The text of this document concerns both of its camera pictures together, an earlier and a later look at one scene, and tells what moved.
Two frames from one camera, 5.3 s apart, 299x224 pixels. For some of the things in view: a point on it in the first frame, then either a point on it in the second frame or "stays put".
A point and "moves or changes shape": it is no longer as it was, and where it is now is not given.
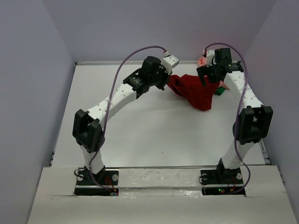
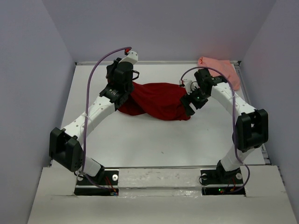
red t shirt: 191,87 moves or changes shape
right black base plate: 222,182 stays put
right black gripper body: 211,72 -> 196,97
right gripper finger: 202,79 -> 189,111
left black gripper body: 160,80 -> 109,75
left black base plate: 85,185 stays put
